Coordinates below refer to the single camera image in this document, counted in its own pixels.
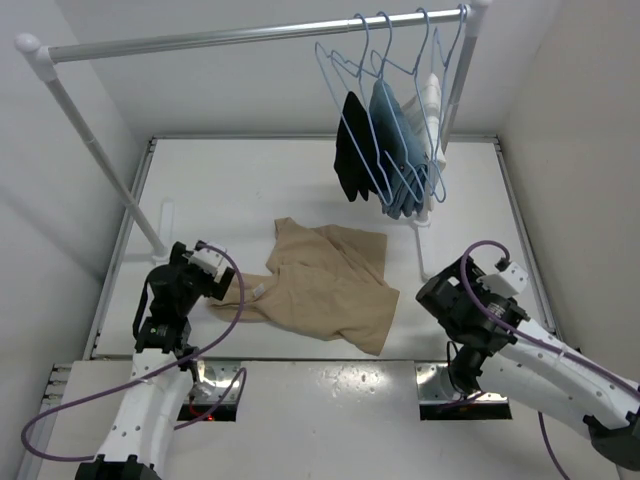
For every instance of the blue denim hanging garment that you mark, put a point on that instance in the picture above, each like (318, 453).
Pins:
(407, 170)

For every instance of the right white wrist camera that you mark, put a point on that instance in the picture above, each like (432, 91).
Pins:
(510, 279)

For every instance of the white hanging garment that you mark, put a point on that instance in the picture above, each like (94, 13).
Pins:
(423, 112)

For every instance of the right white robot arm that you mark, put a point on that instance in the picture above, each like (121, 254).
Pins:
(505, 351)

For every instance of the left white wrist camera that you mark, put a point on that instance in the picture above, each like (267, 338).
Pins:
(208, 260)

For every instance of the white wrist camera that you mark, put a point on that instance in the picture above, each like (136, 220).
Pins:
(510, 279)
(208, 260)

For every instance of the beige t shirt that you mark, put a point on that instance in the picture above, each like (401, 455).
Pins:
(324, 282)

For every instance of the light blue wire hanger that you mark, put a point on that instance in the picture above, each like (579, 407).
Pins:
(341, 76)

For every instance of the blue hanger with denim garment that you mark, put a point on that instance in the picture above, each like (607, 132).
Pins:
(413, 72)

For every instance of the blue hanger with white garment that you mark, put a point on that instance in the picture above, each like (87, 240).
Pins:
(440, 59)

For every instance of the white and silver clothes rack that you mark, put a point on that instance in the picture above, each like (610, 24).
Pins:
(43, 59)

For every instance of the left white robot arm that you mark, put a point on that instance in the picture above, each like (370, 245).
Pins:
(164, 367)

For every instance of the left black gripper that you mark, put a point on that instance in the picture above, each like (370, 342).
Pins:
(212, 288)

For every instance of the blue hanger with black garment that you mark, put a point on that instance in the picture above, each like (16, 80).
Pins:
(376, 153)

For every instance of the black hanging garment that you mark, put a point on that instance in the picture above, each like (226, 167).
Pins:
(355, 154)

